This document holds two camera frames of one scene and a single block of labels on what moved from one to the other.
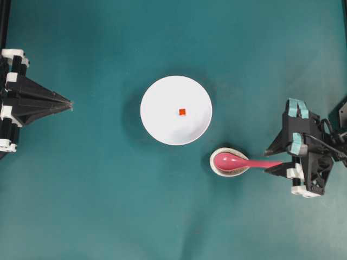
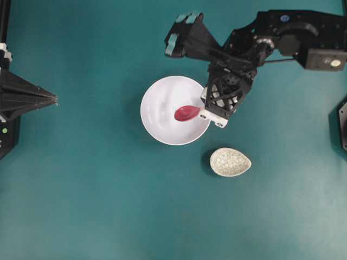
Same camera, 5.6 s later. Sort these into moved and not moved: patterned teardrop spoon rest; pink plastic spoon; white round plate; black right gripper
Moved: pink plastic spoon; black right gripper
Not moved: patterned teardrop spoon rest; white round plate
